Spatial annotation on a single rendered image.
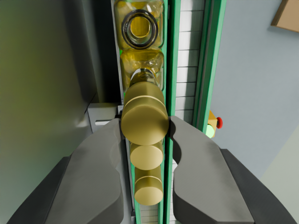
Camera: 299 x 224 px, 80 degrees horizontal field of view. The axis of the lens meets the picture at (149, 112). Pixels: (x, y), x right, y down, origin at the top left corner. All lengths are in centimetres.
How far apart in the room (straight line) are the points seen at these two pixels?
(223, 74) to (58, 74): 49
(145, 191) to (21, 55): 19
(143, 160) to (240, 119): 58
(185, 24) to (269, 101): 45
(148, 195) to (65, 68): 22
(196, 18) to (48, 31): 28
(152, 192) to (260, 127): 63
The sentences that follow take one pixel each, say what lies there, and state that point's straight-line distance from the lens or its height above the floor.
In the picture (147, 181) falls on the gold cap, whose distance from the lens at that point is 22.
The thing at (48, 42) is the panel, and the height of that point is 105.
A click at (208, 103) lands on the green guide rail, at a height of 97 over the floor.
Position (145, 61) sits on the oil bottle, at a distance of 21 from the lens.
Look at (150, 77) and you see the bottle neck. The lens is 18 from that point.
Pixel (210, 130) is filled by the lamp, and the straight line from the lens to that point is 58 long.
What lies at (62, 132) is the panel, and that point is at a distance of 29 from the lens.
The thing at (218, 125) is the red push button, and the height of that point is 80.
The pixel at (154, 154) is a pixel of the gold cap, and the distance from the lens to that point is 18.
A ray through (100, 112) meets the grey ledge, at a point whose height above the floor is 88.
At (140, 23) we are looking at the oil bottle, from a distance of 23.
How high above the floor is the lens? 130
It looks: 62 degrees down
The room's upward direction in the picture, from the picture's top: 175 degrees clockwise
